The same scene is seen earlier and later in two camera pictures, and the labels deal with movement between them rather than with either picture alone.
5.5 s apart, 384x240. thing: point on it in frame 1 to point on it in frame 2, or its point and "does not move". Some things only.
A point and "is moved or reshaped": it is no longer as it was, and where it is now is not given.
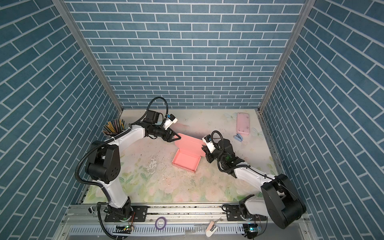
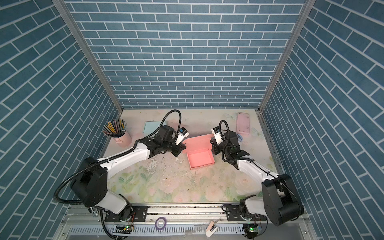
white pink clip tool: (211, 229) does not move
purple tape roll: (165, 221) does not move
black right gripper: (210, 159) to (215, 145)
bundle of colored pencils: (113, 127) does not move
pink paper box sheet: (189, 152) is moved or reshaped
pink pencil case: (243, 123) does not move
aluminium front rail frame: (177, 221) does not move
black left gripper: (169, 138) to (180, 147)
